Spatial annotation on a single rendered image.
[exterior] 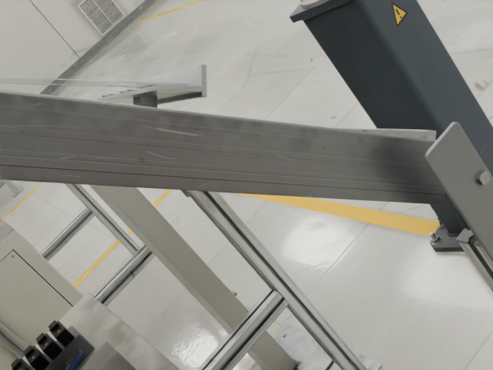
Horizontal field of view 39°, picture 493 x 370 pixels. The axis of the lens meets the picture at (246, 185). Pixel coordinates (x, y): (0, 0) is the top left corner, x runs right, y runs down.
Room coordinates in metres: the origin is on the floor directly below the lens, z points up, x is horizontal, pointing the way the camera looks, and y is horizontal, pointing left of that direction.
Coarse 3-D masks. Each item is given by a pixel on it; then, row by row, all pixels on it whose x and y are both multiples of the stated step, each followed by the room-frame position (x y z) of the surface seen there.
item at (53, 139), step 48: (0, 96) 0.50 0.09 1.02; (48, 96) 0.50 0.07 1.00; (0, 144) 0.49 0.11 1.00; (48, 144) 0.50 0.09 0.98; (96, 144) 0.50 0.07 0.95; (144, 144) 0.51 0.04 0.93; (192, 144) 0.52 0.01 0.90; (240, 144) 0.53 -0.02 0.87; (288, 144) 0.54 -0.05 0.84; (336, 144) 0.55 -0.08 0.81; (384, 144) 0.57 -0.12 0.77; (432, 144) 0.58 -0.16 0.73; (240, 192) 0.52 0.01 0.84; (288, 192) 0.53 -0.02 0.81; (336, 192) 0.54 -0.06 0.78; (384, 192) 0.56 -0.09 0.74; (432, 192) 0.57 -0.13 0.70
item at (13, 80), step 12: (48, 84) 1.34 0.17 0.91; (60, 84) 1.34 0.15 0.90; (72, 84) 1.35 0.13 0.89; (84, 84) 1.36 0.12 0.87; (96, 84) 1.36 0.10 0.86; (108, 84) 1.37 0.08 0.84; (120, 84) 1.38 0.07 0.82; (132, 84) 1.38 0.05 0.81; (144, 84) 1.39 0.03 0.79; (156, 84) 1.40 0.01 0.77; (168, 84) 1.41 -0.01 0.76; (180, 84) 1.42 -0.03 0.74
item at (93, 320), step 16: (80, 304) 1.12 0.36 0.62; (96, 304) 1.08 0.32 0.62; (64, 320) 1.11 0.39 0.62; (80, 320) 1.07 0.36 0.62; (96, 320) 1.02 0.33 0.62; (112, 320) 0.98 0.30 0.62; (96, 336) 0.98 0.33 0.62; (112, 336) 0.94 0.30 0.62; (128, 336) 0.90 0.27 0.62; (128, 352) 0.86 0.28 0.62; (144, 352) 0.84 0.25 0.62; (160, 352) 0.81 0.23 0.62; (80, 368) 0.92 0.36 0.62; (144, 368) 0.80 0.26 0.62; (160, 368) 0.77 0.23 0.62; (176, 368) 0.75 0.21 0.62
